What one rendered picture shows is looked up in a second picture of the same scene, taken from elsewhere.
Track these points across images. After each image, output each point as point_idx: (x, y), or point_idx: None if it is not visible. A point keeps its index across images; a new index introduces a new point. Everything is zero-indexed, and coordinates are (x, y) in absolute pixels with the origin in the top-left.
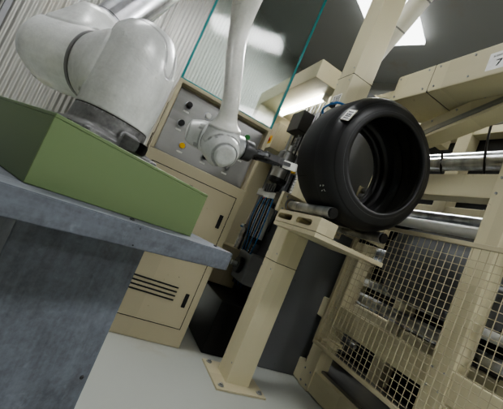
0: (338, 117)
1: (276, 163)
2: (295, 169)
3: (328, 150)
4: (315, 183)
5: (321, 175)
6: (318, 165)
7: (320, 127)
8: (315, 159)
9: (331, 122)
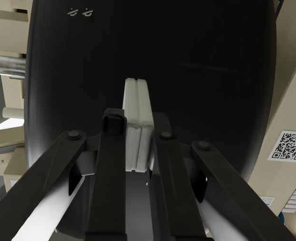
0: (63, 227)
1: (96, 160)
2: (124, 93)
3: (44, 143)
4: (124, 24)
5: (68, 52)
6: (79, 93)
7: (127, 220)
8: (98, 121)
9: (73, 222)
